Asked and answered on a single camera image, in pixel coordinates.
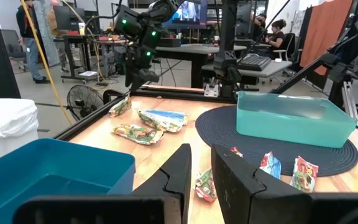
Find grey desk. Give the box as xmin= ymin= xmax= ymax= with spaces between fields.
xmin=201 ymin=58 xmax=293 ymax=85

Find snack packets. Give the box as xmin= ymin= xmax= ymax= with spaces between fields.
xmin=290 ymin=156 xmax=319 ymax=194

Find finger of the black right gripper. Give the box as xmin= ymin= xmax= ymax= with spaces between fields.
xmin=125 ymin=73 xmax=145 ymax=94
xmin=140 ymin=68 xmax=160 ymax=84

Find yellow hanging cable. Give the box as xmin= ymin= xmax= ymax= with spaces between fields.
xmin=19 ymin=0 xmax=74 ymax=126

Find dark round woven placemat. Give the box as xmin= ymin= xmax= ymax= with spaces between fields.
xmin=195 ymin=105 xmax=358 ymax=178

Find large display screen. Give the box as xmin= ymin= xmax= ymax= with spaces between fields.
xmin=162 ymin=0 xmax=209 ymax=30

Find red green granola bar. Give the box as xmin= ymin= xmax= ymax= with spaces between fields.
xmin=193 ymin=169 xmax=218 ymax=203

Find person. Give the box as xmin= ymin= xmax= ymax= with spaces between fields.
xmin=250 ymin=12 xmax=267 ymax=43
xmin=263 ymin=19 xmax=288 ymax=60
xmin=15 ymin=0 xmax=52 ymax=85

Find blue plastic bin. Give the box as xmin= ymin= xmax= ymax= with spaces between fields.
xmin=0 ymin=138 xmax=136 ymax=224

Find teal plastic bin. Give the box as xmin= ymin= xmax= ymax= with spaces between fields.
xmin=236 ymin=90 xmax=358 ymax=149

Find black keyboard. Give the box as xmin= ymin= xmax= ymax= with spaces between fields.
xmin=237 ymin=53 xmax=272 ymax=72

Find black office chair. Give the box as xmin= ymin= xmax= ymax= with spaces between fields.
xmin=272 ymin=32 xmax=297 ymax=77

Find black floor fan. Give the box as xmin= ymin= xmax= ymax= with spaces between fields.
xmin=66 ymin=84 xmax=105 ymax=122

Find white trash bin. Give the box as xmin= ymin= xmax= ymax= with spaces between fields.
xmin=0 ymin=98 xmax=40 ymax=167

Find grey topped black table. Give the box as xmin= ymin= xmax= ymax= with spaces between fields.
xmin=154 ymin=43 xmax=248 ymax=89

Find orange curtain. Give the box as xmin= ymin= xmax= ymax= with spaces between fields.
xmin=299 ymin=0 xmax=354 ymax=77

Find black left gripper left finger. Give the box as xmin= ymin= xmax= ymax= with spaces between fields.
xmin=13 ymin=142 xmax=193 ymax=224

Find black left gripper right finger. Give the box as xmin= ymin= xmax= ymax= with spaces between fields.
xmin=211 ymin=143 xmax=358 ymax=224

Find blue granola bar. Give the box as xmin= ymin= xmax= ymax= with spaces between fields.
xmin=144 ymin=109 xmax=189 ymax=126
xmin=259 ymin=151 xmax=282 ymax=180

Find black computer monitor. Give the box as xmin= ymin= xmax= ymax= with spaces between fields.
xmin=53 ymin=5 xmax=86 ymax=32

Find grey office chair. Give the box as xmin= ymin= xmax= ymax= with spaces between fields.
xmin=0 ymin=29 xmax=27 ymax=72

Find cluttered black desk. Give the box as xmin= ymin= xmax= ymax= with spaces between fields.
xmin=53 ymin=33 xmax=129 ymax=84

